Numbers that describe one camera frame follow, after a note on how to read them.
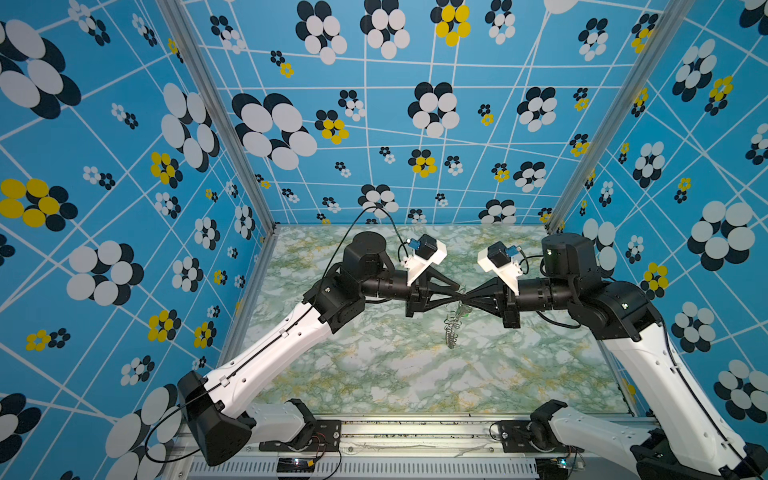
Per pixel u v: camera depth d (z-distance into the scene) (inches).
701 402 14.4
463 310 22.3
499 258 18.5
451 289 21.7
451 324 22.3
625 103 32.7
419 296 19.5
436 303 21.5
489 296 20.5
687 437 14.4
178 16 27.2
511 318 19.3
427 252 19.0
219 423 14.5
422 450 28.5
